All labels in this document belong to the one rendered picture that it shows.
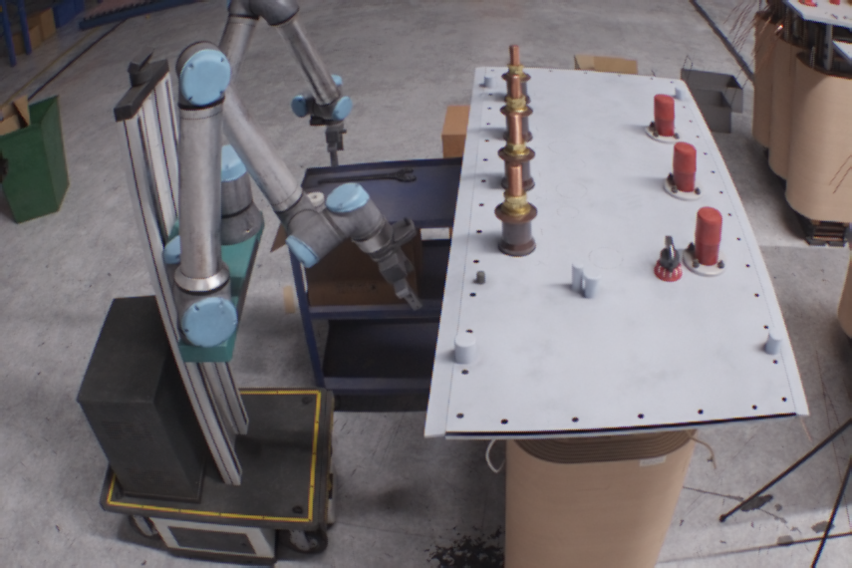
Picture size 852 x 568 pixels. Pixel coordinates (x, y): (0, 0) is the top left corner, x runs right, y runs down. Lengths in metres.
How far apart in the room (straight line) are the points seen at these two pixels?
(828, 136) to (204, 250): 3.36
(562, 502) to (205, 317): 0.92
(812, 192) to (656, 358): 2.99
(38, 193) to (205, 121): 4.26
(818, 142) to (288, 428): 3.06
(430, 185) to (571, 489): 1.56
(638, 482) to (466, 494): 1.35
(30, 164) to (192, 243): 4.04
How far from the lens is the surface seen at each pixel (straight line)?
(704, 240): 1.83
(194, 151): 1.75
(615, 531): 2.04
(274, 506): 2.77
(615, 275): 1.82
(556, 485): 1.86
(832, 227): 4.73
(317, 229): 1.96
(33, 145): 5.70
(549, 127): 2.43
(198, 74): 1.67
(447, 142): 3.39
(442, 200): 3.01
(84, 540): 3.36
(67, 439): 3.83
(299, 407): 3.08
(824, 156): 4.38
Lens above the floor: 2.44
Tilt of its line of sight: 37 degrees down
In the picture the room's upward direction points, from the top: 5 degrees counter-clockwise
